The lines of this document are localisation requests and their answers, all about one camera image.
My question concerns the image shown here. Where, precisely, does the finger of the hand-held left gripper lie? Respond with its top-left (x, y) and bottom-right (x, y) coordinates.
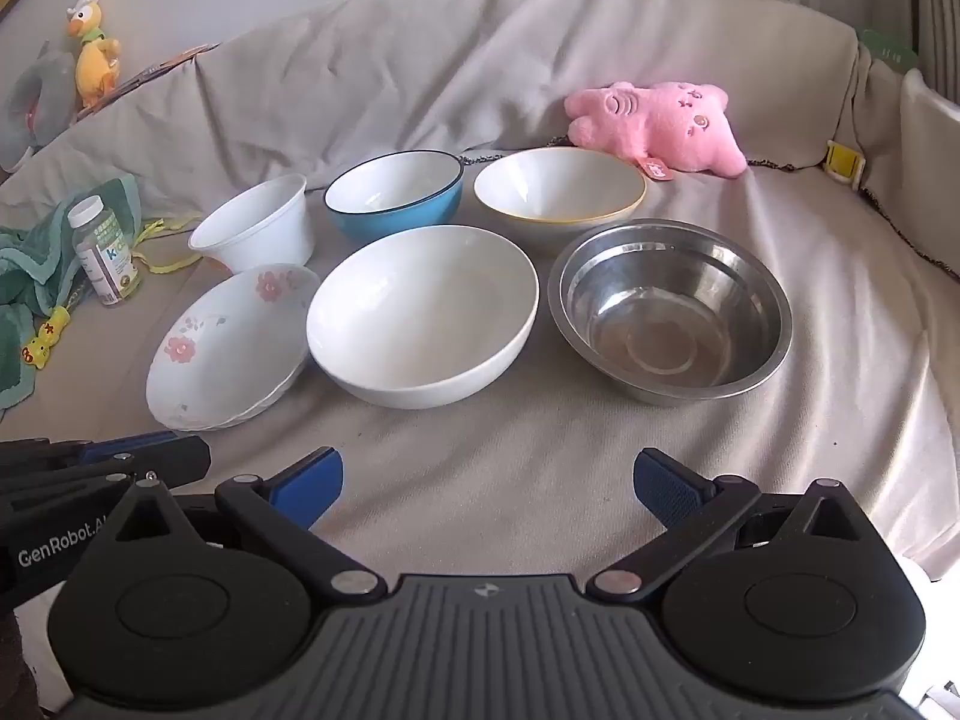
top-left (0, 431), bottom-right (177, 464)
top-left (0, 436), bottom-right (212, 502)

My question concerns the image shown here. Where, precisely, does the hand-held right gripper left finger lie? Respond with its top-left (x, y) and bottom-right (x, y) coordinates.
top-left (112, 446), bottom-right (383, 605)

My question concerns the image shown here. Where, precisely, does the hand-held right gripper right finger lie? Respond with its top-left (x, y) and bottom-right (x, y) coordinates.
top-left (589, 446), bottom-right (863, 605)

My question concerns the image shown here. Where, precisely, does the white floral plate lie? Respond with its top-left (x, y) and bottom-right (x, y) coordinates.
top-left (145, 263), bottom-right (322, 432)

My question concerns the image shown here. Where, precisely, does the yellow toy clip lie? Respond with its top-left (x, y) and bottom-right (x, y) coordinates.
top-left (21, 304), bottom-right (72, 370)

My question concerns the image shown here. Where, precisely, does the stainless steel bowl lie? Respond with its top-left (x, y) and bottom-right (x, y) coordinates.
top-left (547, 220), bottom-right (794, 406)

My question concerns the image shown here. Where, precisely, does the clear supplement bottle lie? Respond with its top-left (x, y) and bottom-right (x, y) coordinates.
top-left (67, 195), bottom-right (142, 308)

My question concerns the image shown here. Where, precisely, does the large white bowl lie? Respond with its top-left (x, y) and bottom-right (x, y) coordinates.
top-left (306, 225), bottom-right (540, 410)

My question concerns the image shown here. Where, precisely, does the green towel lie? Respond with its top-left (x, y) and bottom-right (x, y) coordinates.
top-left (0, 174), bottom-right (143, 410)

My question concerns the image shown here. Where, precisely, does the blue bowl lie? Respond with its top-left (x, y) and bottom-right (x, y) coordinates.
top-left (323, 150), bottom-right (465, 245)

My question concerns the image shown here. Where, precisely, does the white bowl with yellow rim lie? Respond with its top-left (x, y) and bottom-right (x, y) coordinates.
top-left (472, 147), bottom-right (647, 256)

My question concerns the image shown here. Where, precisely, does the pink plush toy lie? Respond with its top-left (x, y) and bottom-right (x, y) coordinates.
top-left (564, 81), bottom-right (749, 182)

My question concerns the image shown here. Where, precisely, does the yellow and white clip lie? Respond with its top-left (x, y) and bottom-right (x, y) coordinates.
top-left (825, 139), bottom-right (865, 187)

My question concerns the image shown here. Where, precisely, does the yellow duck plush toy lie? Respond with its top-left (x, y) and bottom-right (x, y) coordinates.
top-left (66, 0), bottom-right (122, 110)

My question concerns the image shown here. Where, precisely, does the beige sofa cover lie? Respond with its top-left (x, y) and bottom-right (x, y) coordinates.
top-left (0, 0), bottom-right (960, 593)

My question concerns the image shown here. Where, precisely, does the white cushion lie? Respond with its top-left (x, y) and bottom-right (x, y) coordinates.
top-left (900, 67), bottom-right (960, 286)

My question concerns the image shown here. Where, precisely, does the green card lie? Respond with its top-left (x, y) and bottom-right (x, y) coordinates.
top-left (861, 28), bottom-right (920, 76)

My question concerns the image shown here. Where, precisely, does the striped curtain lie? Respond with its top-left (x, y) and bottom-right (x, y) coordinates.
top-left (904, 0), bottom-right (960, 102)

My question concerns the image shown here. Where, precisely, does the yellow cord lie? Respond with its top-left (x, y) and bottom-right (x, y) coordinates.
top-left (135, 217), bottom-right (203, 275)

